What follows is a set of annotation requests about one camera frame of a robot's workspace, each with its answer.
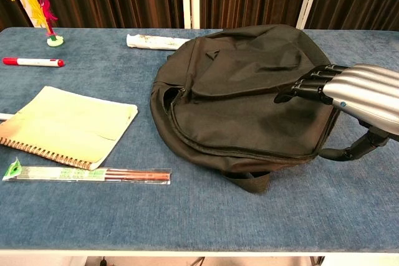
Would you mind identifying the black backpack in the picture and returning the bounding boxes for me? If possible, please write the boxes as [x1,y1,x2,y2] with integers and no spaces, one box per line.
[149,24,342,194]

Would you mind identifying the chopsticks in plastic package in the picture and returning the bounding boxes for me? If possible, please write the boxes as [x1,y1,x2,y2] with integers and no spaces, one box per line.
[2,157,172,186]

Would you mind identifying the white toothpaste tube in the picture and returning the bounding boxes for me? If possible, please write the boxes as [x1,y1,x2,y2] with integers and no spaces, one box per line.
[126,34,191,51]

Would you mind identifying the feather shuttlecock with green base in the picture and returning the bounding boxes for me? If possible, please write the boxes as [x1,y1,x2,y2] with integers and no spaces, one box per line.
[0,0,65,48]

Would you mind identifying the red and white marker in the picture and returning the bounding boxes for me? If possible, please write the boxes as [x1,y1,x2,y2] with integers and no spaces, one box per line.
[2,57,65,68]

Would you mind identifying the spiral-bound notebook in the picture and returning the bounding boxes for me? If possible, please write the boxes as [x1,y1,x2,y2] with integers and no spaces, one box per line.
[0,85,139,171]

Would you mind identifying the blue table cloth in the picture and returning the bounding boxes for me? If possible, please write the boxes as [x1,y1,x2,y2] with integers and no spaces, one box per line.
[0,27,399,253]

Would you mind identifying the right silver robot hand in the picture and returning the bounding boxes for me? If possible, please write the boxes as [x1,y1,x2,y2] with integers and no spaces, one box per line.
[273,63,399,163]

